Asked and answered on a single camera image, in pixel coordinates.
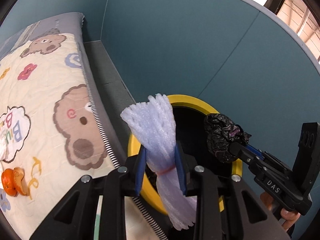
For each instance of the small black plastic bag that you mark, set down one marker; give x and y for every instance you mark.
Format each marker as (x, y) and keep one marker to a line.
(221, 132)

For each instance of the yellow rimmed black trash bin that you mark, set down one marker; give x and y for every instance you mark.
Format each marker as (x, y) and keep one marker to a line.
(190, 114)

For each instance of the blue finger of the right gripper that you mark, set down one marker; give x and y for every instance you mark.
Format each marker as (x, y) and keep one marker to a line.
(257, 153)
(242, 153)

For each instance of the whole orange tangerine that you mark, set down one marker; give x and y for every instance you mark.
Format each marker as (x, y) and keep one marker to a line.
(8, 182)

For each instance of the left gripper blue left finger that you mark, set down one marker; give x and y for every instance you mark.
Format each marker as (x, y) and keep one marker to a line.
(74, 215)

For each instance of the person's right hand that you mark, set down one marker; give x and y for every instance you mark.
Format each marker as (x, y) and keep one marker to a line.
(290, 217)

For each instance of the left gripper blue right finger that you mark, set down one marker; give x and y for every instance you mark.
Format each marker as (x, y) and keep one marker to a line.
(226, 208)

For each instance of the purple foam net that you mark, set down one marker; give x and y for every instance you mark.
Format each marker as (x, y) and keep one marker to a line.
(154, 126)

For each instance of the cream bear print quilt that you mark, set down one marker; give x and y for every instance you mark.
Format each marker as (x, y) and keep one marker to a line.
(50, 125)

